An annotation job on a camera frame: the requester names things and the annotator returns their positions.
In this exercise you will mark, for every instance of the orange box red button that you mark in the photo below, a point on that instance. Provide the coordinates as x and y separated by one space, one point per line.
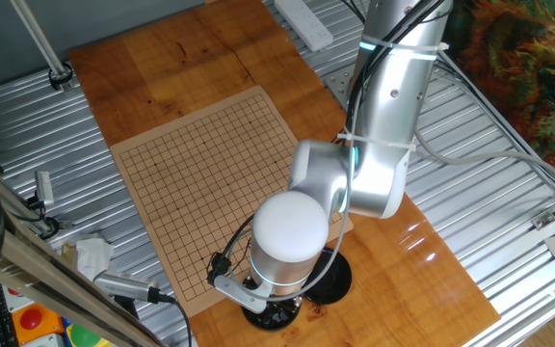
32 319

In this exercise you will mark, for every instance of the tan paper go board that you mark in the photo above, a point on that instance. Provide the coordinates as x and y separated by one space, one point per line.
186 159

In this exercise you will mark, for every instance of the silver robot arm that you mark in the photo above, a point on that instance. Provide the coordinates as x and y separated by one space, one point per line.
383 111

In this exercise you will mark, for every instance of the white box small button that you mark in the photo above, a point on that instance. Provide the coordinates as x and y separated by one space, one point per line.
41 341

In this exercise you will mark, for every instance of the yellow box green button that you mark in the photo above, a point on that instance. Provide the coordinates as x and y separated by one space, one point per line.
82 336

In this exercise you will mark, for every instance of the black bowl lid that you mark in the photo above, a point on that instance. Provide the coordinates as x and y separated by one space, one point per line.
335 282

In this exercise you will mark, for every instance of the ribbed silver camera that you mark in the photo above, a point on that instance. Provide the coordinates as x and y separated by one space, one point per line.
123 285

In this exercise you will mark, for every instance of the white grey box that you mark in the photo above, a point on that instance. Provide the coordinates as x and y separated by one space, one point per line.
17 300

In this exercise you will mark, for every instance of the small metal bracket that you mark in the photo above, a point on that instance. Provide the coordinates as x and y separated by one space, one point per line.
542 220

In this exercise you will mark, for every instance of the white power strip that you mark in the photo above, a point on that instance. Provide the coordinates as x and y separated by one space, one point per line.
306 24

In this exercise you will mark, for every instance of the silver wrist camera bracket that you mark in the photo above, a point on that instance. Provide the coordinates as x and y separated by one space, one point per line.
241 294

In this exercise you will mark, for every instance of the black bowl of go stones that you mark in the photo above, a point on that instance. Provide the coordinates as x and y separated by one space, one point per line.
272 320

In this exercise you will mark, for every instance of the aluminium frame beam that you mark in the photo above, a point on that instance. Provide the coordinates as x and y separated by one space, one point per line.
41 284

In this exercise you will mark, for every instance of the silver camera mount pole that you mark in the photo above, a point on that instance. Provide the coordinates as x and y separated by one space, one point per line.
17 208

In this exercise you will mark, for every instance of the black pole clamp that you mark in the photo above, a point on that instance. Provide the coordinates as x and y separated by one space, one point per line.
60 77

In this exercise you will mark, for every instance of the blue packet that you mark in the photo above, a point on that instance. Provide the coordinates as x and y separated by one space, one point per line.
67 324

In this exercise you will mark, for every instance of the small silver camera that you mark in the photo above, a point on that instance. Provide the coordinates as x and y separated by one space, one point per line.
44 188

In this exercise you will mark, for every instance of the silver tripod pole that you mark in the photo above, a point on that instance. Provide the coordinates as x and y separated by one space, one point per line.
41 41

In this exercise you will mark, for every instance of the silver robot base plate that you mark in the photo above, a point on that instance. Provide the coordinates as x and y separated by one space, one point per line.
337 84

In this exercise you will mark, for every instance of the glossy wooden mat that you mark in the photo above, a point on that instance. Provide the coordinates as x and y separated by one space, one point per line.
378 270

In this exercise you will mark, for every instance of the crumpled white tissue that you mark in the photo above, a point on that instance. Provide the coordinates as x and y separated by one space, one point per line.
92 255

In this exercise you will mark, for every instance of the colourful patterned cloth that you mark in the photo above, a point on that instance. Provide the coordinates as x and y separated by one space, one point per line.
523 62

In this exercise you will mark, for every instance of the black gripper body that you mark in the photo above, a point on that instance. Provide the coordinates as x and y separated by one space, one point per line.
284 302

